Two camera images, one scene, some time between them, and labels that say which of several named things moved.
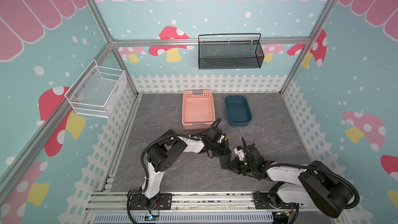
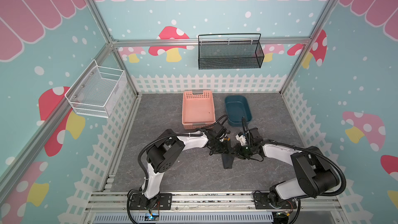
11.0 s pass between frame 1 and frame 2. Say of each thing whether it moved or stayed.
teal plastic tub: stayed
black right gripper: moved
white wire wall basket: stayed
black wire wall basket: stayed
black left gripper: stayed
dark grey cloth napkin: moved
